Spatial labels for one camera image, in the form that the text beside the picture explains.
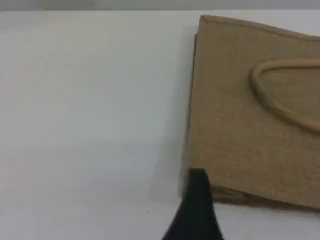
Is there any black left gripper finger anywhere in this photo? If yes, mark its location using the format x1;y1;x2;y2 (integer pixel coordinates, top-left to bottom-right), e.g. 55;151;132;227
162;168;226;240

